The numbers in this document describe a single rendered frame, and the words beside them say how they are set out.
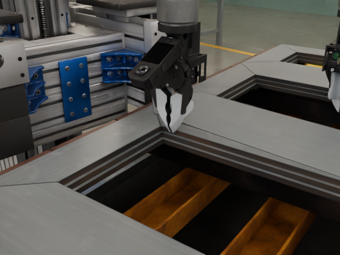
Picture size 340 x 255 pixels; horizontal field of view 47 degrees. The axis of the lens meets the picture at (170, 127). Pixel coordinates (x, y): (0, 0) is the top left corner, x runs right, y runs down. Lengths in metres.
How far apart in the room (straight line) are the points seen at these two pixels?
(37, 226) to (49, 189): 0.09
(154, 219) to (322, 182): 0.33
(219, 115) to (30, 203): 0.45
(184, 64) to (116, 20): 0.55
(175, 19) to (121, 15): 0.53
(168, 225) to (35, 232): 0.28
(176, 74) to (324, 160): 0.30
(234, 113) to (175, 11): 0.29
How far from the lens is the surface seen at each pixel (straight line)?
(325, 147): 0.77
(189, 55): 0.75
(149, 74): 0.66
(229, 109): 0.89
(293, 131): 0.82
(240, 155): 0.72
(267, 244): 0.78
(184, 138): 0.78
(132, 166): 0.99
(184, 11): 0.70
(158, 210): 0.83
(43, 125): 1.13
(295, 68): 1.26
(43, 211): 0.58
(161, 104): 0.77
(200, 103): 0.92
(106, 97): 1.21
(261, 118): 0.86
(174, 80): 0.72
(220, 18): 5.32
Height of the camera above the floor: 1.18
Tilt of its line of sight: 24 degrees down
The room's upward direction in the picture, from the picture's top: straight up
